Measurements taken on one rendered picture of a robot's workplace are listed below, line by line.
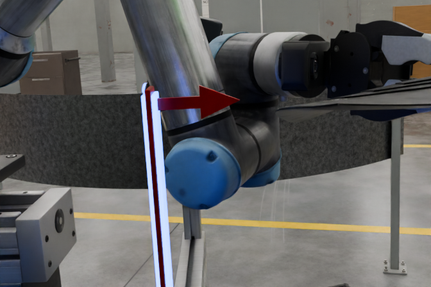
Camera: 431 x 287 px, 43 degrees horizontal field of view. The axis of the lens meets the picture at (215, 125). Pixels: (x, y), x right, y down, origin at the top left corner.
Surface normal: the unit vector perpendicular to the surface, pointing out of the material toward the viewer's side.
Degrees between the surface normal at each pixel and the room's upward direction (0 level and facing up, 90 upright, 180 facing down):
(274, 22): 90
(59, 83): 90
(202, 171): 90
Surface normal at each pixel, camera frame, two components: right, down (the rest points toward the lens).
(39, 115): -0.44, 0.20
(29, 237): -0.05, 0.20
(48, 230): 1.00, -0.04
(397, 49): -0.80, 0.06
